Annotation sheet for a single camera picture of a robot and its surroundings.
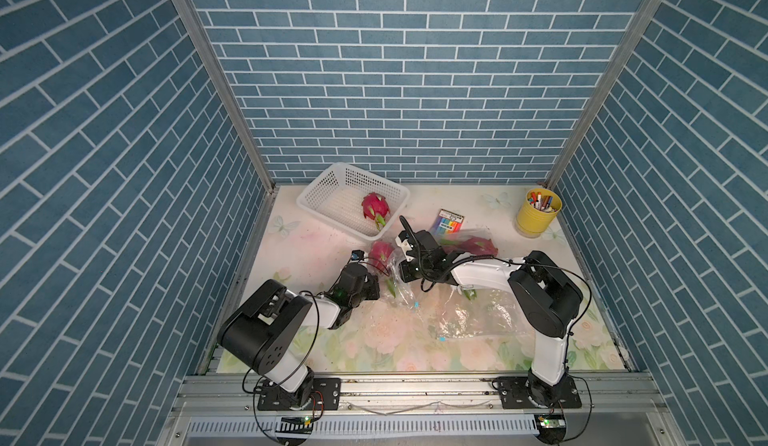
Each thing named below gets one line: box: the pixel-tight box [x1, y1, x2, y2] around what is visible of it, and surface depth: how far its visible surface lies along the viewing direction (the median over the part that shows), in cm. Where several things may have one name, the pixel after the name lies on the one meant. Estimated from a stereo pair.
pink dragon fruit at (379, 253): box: [368, 240, 396, 298], surface depth 93 cm
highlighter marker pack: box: [433, 209, 465, 235], surface depth 110 cm
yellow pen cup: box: [516, 187, 563, 237], surface depth 101 cm
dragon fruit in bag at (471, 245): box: [440, 236, 498, 257], surface depth 96 cm
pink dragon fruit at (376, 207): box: [362, 192, 390, 231], surface depth 104 cm
